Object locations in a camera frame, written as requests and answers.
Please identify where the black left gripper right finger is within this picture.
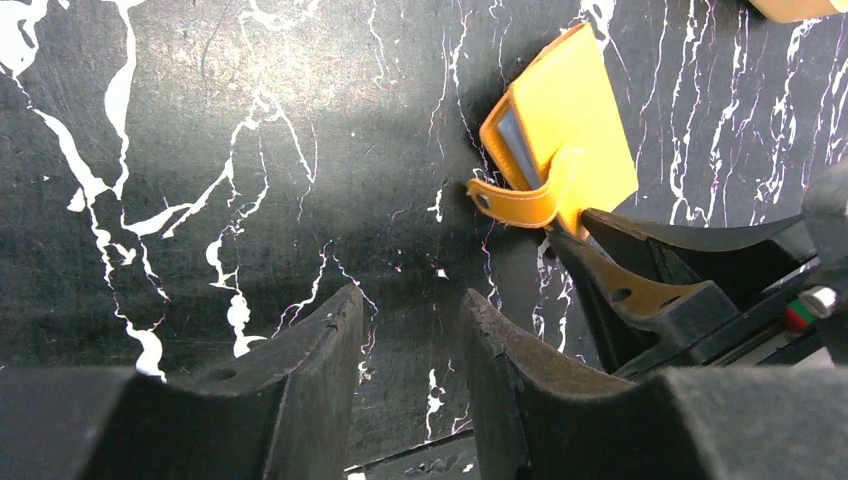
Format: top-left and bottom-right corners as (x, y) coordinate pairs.
(460, 290), (847, 479)

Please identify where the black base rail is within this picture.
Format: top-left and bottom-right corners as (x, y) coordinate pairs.
(343, 430), (481, 480)

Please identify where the orange oval tray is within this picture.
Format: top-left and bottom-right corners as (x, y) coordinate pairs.
(749, 0), (847, 24)

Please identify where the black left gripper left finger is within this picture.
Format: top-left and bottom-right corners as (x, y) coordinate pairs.
(1, 285), (364, 479)

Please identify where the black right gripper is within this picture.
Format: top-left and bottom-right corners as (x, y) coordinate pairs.
(548, 162), (847, 375)

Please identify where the orange leather card holder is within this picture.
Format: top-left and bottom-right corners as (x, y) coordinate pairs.
(467, 22), (638, 240)

